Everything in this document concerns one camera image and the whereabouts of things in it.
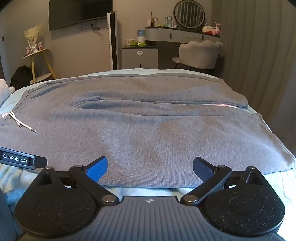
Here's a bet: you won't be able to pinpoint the light blue mushroom print blanket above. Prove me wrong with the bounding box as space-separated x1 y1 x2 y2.
0 68 296 234

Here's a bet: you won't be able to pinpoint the grey pants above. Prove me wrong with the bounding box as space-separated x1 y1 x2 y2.
0 74 296 188

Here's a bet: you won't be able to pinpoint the person's dark clothing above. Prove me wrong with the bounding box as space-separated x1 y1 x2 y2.
0 185 22 241

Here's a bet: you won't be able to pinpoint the pink plush toy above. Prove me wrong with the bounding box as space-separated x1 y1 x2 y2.
202 22 222 36

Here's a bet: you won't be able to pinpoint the beige curtain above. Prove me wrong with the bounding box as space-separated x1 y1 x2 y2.
211 0 296 149

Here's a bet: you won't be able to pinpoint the grey vanity desk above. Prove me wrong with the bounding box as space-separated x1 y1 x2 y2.
145 25 221 45

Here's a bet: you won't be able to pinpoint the round vanity mirror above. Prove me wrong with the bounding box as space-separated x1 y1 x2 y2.
173 0 206 29

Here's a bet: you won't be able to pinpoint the black backpack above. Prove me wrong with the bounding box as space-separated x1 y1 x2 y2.
10 65 33 90

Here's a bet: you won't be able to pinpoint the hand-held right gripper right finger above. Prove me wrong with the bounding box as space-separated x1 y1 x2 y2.
180 156 263 206

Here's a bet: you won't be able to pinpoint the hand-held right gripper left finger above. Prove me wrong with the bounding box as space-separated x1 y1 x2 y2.
36 156 119 206

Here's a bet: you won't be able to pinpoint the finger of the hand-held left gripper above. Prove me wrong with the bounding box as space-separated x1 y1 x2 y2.
35 156 48 169

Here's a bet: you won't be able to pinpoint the white pillow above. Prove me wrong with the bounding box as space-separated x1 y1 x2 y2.
0 78 15 107

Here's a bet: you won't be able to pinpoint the white shell-back chair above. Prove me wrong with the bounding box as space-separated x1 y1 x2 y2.
171 40 223 76

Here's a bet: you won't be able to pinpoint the white tower fan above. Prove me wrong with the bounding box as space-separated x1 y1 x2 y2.
107 11 121 70

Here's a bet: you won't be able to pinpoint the black wall television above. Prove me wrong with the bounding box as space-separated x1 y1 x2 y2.
48 0 113 32

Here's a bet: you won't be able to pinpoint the wall outlet with cables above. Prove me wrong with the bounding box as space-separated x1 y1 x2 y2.
78 21 102 32

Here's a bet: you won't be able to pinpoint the grey drawer cabinet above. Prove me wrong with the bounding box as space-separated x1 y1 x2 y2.
121 44 159 69

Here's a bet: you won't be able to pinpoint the wrapped flower bouquet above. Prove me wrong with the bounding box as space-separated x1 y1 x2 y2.
24 23 42 56

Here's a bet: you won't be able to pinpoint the yellow side table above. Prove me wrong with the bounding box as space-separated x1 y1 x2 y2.
21 47 56 84

